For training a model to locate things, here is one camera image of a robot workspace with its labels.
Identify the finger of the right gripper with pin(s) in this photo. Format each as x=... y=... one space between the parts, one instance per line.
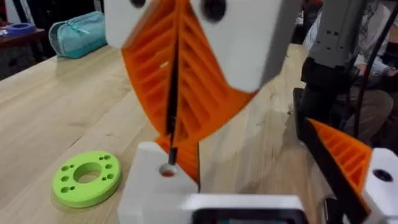
x=236 y=46
x=149 y=62

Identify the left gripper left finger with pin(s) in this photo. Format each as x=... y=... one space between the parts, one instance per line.
x=149 y=193

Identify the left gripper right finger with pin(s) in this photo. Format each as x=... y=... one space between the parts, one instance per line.
x=348 y=155

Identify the black screw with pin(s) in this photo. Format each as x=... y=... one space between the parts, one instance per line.
x=172 y=152

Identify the person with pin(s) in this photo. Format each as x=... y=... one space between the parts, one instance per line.
x=377 y=105

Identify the teal zip bag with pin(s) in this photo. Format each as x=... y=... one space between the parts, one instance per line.
x=77 y=37

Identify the green disc with holes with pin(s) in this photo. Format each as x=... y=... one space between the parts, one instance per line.
x=66 y=193

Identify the dark wooden side table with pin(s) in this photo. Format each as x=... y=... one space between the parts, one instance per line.
x=18 y=40

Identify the blue tape roll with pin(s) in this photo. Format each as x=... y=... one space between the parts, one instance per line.
x=20 y=28

